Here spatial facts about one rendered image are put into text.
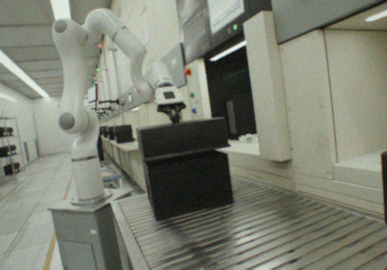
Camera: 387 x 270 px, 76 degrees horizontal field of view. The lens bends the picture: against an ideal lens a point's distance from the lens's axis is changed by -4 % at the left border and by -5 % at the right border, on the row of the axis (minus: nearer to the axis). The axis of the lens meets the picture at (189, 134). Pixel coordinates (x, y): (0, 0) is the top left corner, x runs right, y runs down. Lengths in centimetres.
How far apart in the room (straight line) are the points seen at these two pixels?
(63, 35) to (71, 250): 92
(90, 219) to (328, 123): 94
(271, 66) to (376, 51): 36
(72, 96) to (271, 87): 81
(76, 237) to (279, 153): 90
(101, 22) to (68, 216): 84
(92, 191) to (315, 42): 104
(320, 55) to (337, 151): 30
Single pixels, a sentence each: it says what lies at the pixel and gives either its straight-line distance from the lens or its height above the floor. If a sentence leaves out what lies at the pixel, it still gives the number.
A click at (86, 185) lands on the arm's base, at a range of 124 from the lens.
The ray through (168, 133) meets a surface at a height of 103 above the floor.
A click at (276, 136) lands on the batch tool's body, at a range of 97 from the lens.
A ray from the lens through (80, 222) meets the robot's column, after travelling 121.
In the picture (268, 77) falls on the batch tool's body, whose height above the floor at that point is 117.
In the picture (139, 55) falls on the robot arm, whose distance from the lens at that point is 116.
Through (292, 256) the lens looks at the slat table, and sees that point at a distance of 62.
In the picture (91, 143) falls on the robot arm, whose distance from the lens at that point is 124.
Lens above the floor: 108
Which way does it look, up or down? 4 degrees down
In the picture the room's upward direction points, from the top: 8 degrees counter-clockwise
